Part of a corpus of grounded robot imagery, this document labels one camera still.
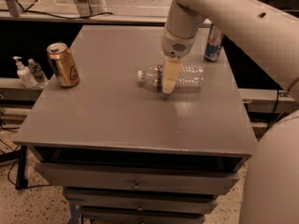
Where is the white pump sanitizer bottle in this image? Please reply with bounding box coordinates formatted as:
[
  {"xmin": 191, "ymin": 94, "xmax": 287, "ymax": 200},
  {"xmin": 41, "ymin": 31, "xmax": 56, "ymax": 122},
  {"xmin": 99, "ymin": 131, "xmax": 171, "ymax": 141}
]
[{"xmin": 13, "ymin": 56, "xmax": 37, "ymax": 89}]

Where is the small clear bottle on shelf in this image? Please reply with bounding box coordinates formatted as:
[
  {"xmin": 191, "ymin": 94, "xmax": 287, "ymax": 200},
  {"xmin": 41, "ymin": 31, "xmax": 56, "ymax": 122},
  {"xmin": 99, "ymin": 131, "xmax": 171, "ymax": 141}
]
[{"xmin": 28, "ymin": 59, "xmax": 48, "ymax": 87}]

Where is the blue silver energy drink can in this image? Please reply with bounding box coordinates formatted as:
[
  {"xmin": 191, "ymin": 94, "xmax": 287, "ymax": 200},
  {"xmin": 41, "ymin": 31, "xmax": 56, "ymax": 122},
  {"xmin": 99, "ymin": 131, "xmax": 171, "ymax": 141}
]
[{"xmin": 204, "ymin": 24, "xmax": 223, "ymax": 63}]

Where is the clear plastic water bottle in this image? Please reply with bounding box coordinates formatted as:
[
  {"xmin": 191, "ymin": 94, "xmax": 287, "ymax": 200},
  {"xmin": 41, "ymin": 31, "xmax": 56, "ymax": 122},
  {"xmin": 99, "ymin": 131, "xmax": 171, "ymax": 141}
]
[{"xmin": 137, "ymin": 65, "xmax": 204, "ymax": 88}]

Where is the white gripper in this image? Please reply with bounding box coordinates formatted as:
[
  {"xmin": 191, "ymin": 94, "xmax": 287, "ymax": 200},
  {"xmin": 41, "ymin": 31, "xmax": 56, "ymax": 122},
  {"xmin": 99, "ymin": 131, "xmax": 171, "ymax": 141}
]
[{"xmin": 161, "ymin": 28, "xmax": 195, "ymax": 94}]

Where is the grey drawer cabinet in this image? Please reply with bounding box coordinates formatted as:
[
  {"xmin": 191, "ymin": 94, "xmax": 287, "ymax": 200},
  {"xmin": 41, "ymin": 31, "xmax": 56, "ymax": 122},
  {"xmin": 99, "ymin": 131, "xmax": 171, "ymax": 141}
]
[{"xmin": 15, "ymin": 26, "xmax": 255, "ymax": 224}]

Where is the black cable on ledge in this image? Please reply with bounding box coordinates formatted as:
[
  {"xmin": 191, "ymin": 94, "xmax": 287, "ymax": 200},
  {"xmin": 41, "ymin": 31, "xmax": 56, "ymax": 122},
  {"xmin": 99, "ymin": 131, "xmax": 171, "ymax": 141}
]
[{"xmin": 0, "ymin": 0, "xmax": 115, "ymax": 21}]

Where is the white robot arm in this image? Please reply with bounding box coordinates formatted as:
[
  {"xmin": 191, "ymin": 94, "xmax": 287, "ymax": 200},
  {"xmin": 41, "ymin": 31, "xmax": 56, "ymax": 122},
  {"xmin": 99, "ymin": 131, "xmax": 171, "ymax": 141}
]
[{"xmin": 162, "ymin": 0, "xmax": 299, "ymax": 224}]

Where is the gold soda can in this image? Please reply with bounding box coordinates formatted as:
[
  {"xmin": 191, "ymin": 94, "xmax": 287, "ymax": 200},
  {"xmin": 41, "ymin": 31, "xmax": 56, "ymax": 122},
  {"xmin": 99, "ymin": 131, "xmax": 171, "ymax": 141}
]
[{"xmin": 47, "ymin": 42, "xmax": 80, "ymax": 88}]

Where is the black table leg stand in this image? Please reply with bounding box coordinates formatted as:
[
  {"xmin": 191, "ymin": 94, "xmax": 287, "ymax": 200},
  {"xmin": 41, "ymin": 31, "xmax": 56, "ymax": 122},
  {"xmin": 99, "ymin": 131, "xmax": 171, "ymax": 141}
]
[{"xmin": 15, "ymin": 146, "xmax": 28, "ymax": 190}]

